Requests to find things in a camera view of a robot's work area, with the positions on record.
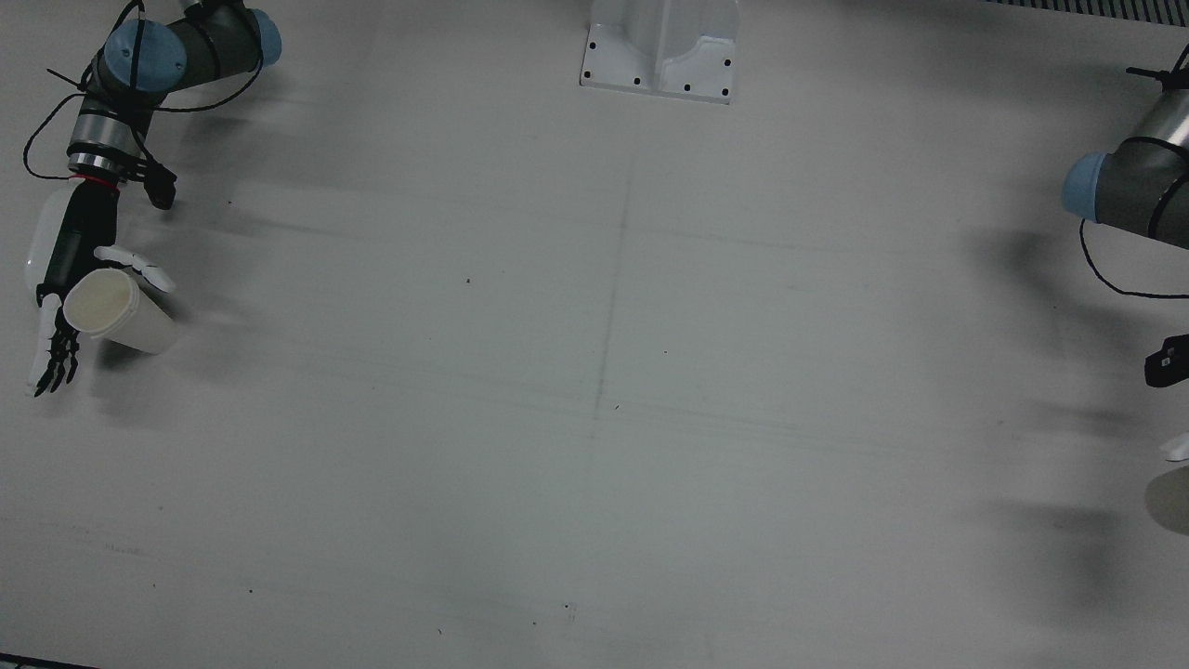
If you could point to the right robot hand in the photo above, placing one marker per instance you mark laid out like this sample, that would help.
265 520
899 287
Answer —
79 232

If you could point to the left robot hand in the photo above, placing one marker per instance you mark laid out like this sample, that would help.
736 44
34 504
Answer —
1180 449

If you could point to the beige cup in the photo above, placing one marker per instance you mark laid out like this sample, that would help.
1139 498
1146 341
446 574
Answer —
1172 502

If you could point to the white paper cup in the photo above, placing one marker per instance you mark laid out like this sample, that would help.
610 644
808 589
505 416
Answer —
139 330

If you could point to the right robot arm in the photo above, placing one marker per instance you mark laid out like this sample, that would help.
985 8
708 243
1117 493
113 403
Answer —
186 46

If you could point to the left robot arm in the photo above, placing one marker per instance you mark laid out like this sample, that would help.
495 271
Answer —
1143 186

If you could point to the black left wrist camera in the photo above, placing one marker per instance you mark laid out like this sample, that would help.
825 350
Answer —
1170 367

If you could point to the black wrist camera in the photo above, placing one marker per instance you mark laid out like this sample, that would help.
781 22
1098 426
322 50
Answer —
1170 367
160 190

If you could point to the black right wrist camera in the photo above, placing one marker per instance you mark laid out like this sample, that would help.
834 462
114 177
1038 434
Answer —
160 190

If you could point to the white pedestal mount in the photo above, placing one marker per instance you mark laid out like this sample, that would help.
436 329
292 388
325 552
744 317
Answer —
659 46

